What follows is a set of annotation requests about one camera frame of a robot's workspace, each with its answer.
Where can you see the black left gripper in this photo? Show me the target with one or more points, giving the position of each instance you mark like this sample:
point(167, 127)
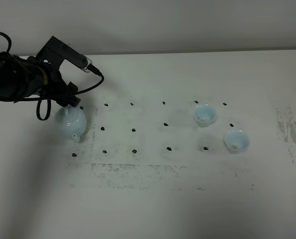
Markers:
point(49, 59)

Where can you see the light blue porcelain teapot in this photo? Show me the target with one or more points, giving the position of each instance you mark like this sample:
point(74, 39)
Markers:
point(71, 122)

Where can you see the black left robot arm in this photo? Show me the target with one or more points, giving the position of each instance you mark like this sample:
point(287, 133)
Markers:
point(40, 75)

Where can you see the far light blue teacup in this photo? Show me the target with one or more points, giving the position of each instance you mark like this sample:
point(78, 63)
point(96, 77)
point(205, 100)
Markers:
point(204, 115)

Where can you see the light blue teacup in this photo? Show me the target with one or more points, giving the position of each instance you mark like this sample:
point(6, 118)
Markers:
point(204, 115)
point(236, 141)

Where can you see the near light blue teacup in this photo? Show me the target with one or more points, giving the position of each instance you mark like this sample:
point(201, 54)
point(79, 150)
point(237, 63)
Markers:
point(236, 141)

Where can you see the grey wrist depth camera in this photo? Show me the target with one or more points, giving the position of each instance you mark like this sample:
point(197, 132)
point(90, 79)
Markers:
point(76, 58)

